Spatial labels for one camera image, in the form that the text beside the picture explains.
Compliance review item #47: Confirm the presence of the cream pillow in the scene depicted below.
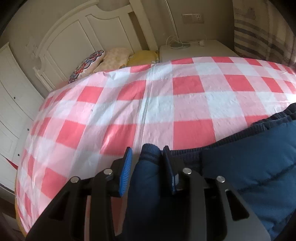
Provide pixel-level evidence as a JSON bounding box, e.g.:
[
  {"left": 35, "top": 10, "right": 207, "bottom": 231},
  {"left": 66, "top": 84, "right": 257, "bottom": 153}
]
[{"left": 92, "top": 47, "right": 131, "bottom": 74}]

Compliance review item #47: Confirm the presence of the white wooden headboard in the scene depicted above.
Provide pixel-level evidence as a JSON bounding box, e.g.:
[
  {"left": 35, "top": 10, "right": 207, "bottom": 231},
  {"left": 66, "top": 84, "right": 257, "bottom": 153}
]
[{"left": 32, "top": 0, "right": 160, "bottom": 91}]

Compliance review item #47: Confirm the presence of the white wardrobe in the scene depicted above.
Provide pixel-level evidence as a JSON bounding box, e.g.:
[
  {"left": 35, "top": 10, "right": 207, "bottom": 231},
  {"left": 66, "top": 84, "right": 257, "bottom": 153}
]
[{"left": 0, "top": 42, "right": 46, "bottom": 193}]

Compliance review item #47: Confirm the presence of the white cable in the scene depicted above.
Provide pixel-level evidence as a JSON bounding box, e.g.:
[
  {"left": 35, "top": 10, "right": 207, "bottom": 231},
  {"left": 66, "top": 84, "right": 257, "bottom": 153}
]
[{"left": 165, "top": 35, "right": 207, "bottom": 46}]

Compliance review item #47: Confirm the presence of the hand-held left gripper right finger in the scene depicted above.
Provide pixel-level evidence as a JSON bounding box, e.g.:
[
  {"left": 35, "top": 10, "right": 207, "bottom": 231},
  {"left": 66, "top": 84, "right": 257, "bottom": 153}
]
[{"left": 159, "top": 146, "right": 271, "bottom": 241}]

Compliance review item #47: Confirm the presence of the white nightstand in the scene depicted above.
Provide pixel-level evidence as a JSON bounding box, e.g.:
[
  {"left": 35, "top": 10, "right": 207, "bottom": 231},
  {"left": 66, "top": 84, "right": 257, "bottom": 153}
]
[{"left": 159, "top": 39, "right": 241, "bottom": 64}]

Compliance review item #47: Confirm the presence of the colourful patterned pillow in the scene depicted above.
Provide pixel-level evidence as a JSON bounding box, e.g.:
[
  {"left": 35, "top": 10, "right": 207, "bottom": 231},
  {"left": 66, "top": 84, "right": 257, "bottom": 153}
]
[{"left": 68, "top": 49, "right": 106, "bottom": 84}]

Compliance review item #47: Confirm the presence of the patterned curtain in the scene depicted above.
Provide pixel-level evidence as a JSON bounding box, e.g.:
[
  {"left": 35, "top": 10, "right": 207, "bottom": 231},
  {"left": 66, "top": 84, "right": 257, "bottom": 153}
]
[{"left": 232, "top": 0, "right": 296, "bottom": 75}]

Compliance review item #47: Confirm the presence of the blue quilted jacket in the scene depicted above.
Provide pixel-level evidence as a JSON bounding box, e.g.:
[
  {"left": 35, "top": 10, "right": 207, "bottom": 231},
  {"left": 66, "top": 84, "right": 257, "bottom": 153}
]
[{"left": 121, "top": 102, "right": 296, "bottom": 241}]

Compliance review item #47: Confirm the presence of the white desk lamp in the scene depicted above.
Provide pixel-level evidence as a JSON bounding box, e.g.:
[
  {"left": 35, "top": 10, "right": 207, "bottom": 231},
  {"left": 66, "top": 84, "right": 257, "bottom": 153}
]
[{"left": 163, "top": 0, "right": 191, "bottom": 49}]

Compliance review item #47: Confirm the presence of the pink white checkered blanket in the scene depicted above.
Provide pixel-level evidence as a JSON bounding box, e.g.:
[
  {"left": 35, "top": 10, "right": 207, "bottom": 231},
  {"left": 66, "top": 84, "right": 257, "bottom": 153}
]
[{"left": 14, "top": 56, "right": 296, "bottom": 234}]

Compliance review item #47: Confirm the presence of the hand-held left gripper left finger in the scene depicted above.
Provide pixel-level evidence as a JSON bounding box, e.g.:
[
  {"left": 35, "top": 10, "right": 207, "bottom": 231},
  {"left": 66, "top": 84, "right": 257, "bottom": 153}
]
[{"left": 25, "top": 147, "right": 133, "bottom": 241}]

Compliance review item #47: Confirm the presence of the yellow pillow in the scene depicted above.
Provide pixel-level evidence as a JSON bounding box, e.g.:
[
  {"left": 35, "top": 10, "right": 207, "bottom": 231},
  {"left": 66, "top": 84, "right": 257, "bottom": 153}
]
[{"left": 126, "top": 50, "right": 160, "bottom": 67}]

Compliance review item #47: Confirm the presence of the wall socket panel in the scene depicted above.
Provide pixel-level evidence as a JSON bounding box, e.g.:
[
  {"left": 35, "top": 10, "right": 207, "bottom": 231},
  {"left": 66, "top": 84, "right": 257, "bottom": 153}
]
[{"left": 182, "top": 13, "right": 205, "bottom": 24}]

